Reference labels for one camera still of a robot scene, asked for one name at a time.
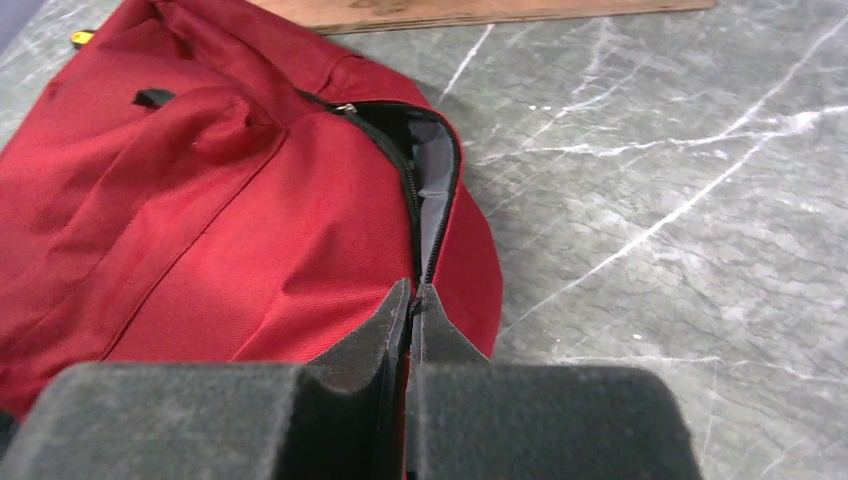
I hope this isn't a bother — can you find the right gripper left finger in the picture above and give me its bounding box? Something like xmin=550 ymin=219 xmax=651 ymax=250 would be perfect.
xmin=1 ymin=280 xmax=412 ymax=479

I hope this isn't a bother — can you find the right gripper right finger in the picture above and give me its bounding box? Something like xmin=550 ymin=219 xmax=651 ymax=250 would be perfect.
xmin=405 ymin=285 xmax=701 ymax=479

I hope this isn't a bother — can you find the red student backpack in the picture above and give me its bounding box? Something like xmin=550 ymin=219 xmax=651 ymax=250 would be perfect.
xmin=1 ymin=1 xmax=503 ymax=456

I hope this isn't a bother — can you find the wooden board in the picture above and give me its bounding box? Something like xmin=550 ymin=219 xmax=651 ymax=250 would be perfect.
xmin=252 ymin=0 xmax=715 ymax=34

